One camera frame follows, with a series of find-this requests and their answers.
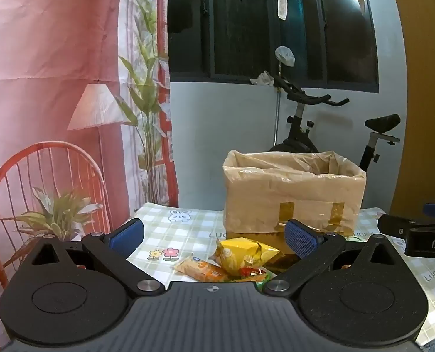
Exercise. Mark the crumpled white tissue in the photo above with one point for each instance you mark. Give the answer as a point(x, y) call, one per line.
point(263, 79)

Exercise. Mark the black exercise bike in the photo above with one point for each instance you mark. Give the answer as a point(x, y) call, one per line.
point(302, 135)

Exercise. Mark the printed backdrop cloth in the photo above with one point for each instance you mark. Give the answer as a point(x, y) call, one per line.
point(48, 80)

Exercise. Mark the wooden door panel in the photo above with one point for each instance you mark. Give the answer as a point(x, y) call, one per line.
point(426, 117)

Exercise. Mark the white plastic bag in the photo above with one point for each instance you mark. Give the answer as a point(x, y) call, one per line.
point(285, 55)

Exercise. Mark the orange snack packet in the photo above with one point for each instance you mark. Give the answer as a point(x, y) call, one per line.
point(199, 268)

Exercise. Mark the large yellow snack bag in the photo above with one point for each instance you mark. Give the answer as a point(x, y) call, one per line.
point(239, 255)

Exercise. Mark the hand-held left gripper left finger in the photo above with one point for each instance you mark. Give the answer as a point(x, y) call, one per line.
point(127, 236)

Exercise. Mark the checked cartoon tablecloth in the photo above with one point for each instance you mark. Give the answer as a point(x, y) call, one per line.
point(188, 234)

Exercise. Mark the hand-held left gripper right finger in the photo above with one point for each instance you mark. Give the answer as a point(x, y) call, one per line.
point(300, 238)

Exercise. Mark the dark window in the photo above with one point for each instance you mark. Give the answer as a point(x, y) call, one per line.
point(247, 36)

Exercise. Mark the brown cardboard box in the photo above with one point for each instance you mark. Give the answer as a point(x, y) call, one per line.
point(254, 236)

